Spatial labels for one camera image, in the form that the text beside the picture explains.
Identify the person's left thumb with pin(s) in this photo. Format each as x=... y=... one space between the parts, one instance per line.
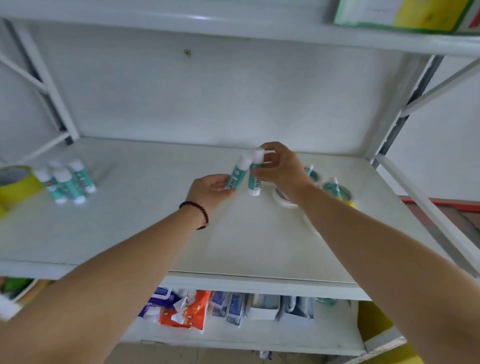
x=227 y=190

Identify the green yellow cardboard box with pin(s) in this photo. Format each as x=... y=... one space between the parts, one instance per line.
x=412 y=15

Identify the white open box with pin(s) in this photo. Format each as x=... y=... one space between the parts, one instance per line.
x=296 y=313
x=263 y=309

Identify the green packets pile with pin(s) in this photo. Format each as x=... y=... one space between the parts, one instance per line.
x=15 y=287

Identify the person's left forearm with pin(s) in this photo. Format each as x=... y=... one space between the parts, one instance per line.
x=105 y=296

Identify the orange white packet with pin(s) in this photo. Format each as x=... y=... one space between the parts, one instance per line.
x=189 y=313

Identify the white metal shelf rack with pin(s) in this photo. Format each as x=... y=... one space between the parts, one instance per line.
x=240 y=112

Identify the person's right forearm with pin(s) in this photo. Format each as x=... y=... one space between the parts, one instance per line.
x=393 y=277

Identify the purple white packet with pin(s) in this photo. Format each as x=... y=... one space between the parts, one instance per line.
x=161 y=300

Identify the teal white glue stick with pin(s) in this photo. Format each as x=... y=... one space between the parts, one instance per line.
x=336 y=187
x=52 y=187
x=255 y=183
x=69 y=186
x=83 y=177
x=239 y=170
x=309 y=170

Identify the white tape roll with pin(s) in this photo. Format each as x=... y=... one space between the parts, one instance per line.
x=285 y=200

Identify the person's right hand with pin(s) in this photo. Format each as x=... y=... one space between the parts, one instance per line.
x=287 y=168

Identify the person's left hand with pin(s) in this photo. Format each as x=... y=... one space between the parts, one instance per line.
x=204 y=193

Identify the teal yellow tape roll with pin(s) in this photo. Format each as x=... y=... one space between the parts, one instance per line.
x=343 y=193

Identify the yellow white box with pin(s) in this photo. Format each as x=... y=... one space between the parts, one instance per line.
x=378 y=330

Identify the person's right thumb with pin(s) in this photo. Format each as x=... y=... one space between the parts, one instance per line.
x=262 y=172

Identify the blue grey packet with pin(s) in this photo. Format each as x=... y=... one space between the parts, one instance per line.
x=218 y=303
x=235 y=308

